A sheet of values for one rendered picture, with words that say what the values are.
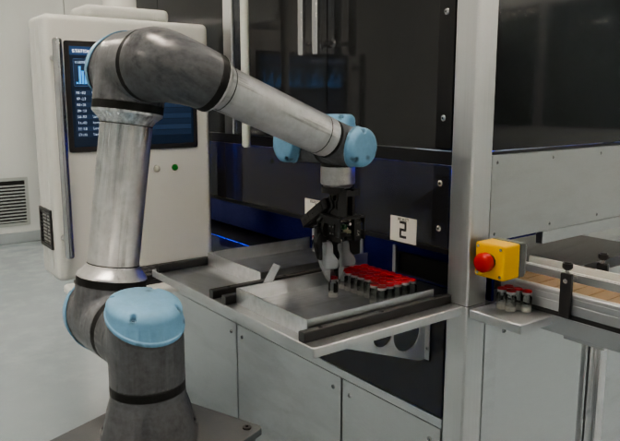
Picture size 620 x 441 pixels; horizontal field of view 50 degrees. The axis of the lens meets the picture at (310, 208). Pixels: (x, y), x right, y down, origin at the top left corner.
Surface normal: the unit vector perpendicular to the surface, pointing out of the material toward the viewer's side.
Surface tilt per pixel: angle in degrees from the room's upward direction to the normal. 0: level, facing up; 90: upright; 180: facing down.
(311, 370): 90
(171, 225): 90
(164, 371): 90
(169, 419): 72
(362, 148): 90
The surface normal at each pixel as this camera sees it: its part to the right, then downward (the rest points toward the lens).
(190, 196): 0.59, 0.13
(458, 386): -0.80, 0.10
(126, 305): 0.08, -0.96
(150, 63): -0.16, 0.11
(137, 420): 0.01, -0.14
